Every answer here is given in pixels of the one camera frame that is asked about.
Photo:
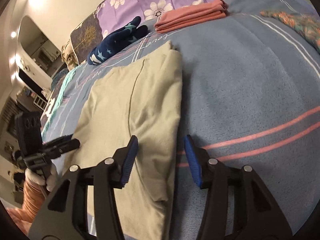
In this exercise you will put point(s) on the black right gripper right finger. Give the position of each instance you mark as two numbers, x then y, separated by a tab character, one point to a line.
239	205

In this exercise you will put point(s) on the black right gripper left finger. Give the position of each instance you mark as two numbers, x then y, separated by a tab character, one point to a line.
64	213

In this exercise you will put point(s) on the beige cotton garment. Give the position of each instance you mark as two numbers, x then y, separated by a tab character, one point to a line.
141	99

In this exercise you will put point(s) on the pink sleeve forearm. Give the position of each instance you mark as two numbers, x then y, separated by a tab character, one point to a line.
33	198

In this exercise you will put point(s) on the white-gloved left hand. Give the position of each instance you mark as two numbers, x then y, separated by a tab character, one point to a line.
36	180

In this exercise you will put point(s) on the teal patterned sheet edge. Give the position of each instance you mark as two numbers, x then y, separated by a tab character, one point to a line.
58	100

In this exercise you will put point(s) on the blue plaid fleece blanket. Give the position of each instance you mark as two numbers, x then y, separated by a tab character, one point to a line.
250	97

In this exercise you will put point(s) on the dark tree-print pillow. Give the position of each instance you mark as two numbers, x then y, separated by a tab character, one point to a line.
86	36

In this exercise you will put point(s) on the navy star-print folded garment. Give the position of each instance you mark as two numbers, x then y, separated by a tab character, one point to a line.
117	41

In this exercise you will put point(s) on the floral patterned small cloth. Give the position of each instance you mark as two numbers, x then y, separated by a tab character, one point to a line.
307	26

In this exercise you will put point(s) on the pink folded garment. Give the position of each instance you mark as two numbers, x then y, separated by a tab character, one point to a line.
191	15

